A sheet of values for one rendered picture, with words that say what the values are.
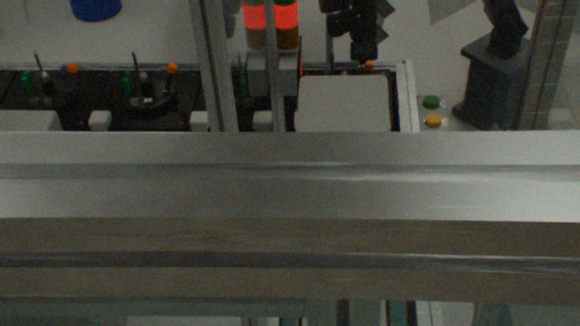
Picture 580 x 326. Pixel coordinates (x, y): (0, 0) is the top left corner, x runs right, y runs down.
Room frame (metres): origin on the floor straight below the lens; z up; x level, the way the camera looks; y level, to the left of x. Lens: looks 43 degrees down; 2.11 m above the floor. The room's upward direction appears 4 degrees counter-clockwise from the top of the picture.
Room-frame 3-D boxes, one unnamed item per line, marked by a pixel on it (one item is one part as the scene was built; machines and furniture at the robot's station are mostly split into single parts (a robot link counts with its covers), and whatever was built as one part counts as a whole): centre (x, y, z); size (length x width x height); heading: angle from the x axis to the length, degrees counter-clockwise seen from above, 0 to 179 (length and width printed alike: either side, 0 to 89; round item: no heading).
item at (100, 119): (1.50, 0.35, 1.01); 0.24 x 0.24 x 0.13; 84
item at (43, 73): (1.52, 0.60, 1.01); 0.24 x 0.24 x 0.13; 84
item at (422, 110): (1.34, -0.35, 0.93); 0.21 x 0.07 x 0.06; 174
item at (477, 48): (1.48, -0.53, 0.96); 0.15 x 0.15 x 0.20; 35
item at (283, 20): (1.27, -0.01, 1.33); 0.05 x 0.05 x 0.05
